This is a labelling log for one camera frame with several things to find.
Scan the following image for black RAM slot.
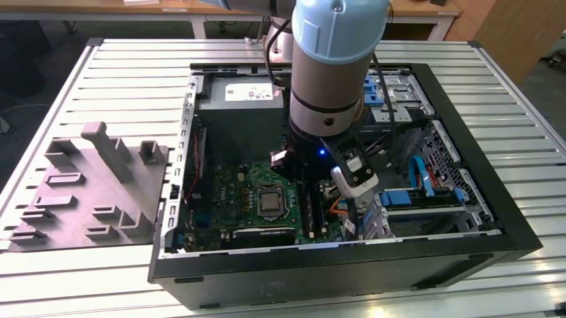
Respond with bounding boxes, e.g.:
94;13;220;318
298;181;306;238
311;188;320;238

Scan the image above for silver CPU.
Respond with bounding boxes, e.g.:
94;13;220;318
258;191;283;213

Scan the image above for metal CPU socket cover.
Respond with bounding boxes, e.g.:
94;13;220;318
254;185;288;222

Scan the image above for grey power supply unit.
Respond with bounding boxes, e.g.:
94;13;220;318
196;76;291;163

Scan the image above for green Dell motherboard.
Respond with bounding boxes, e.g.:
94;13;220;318
176;158;346;249

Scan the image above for blue disk carrier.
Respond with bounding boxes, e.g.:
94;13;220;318
363;76;382;107
379;187;465;209

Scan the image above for graphics card with heatsink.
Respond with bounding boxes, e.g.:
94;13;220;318
232;226;296;248

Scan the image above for grey metal disk bay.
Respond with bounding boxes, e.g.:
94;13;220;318
374;187;503;239
362;71;437;140

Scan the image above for black open PC case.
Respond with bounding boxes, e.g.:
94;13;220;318
147;62;543;311

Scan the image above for grey parts rack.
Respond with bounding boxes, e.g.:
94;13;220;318
0;121;176;254

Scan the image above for wooden cabinet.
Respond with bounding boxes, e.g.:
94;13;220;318
442;0;566;83

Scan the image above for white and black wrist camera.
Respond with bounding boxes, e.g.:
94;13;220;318
330;137;381;199

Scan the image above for orange red power wires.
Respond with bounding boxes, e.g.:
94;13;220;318
328;193;355;216

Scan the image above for black cable bundle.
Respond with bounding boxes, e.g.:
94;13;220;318
366;121;431;174

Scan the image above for blue SATA cable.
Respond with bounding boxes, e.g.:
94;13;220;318
409;154;437;199

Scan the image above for wooden desk with white frame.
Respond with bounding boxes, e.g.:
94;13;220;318
0;0;463;40

